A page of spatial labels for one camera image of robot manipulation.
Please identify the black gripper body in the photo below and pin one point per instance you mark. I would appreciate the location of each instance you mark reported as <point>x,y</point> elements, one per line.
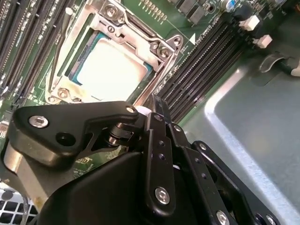
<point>105,192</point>

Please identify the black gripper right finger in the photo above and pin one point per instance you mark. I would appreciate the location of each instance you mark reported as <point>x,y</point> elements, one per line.
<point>187,164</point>

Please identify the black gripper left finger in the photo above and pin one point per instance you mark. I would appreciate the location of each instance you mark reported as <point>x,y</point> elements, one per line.
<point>70,122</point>

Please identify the silver square CPU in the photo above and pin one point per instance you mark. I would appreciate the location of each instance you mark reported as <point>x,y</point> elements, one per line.
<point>110,70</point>

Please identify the metal socket cover frame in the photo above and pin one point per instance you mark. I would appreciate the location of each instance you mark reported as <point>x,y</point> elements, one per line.
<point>106,23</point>

